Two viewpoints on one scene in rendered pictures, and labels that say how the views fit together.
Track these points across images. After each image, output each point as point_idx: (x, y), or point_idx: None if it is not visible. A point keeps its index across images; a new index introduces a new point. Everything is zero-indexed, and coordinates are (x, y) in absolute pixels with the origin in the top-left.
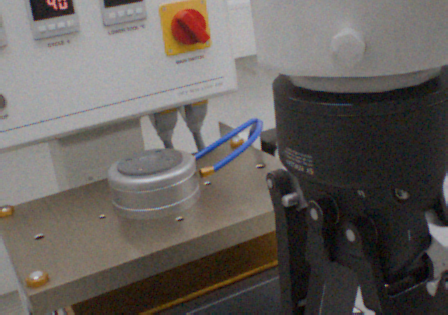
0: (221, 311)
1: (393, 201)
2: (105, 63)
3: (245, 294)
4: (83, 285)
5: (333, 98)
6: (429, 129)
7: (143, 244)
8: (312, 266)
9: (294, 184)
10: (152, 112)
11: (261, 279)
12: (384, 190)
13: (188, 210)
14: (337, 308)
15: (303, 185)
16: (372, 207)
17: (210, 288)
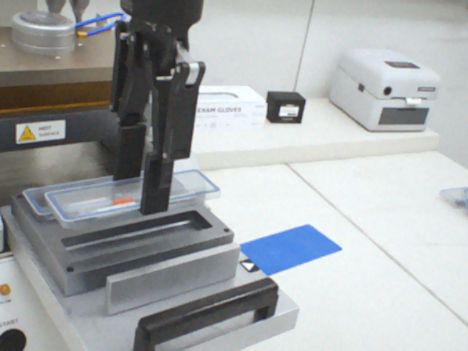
0: (74, 120)
1: (165, 32)
2: None
3: (92, 113)
4: None
5: None
6: (184, 2)
7: (31, 65)
8: (128, 68)
9: (128, 28)
10: None
11: (104, 108)
12: (162, 27)
13: (64, 55)
14: (138, 98)
15: (131, 27)
16: (157, 36)
17: (70, 106)
